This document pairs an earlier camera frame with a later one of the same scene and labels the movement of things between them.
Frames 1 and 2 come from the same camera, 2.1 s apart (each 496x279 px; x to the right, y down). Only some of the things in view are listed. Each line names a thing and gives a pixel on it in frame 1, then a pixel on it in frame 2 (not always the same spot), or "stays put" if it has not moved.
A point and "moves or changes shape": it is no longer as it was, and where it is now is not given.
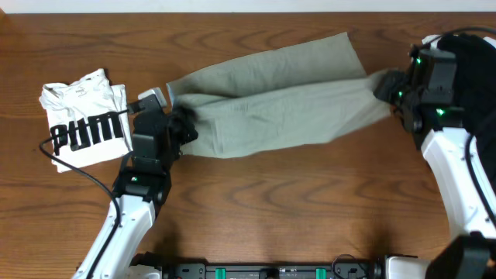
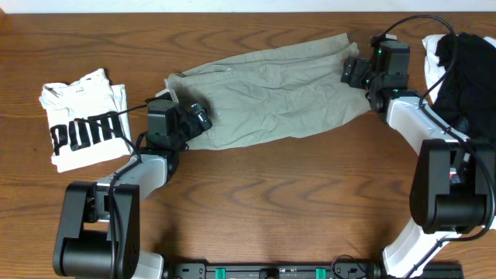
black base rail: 273,271 stays put
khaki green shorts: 322,91 moves or changes shape
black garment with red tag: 476,93 stays put
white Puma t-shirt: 89,121 stays put
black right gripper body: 400,93 -> 352,72
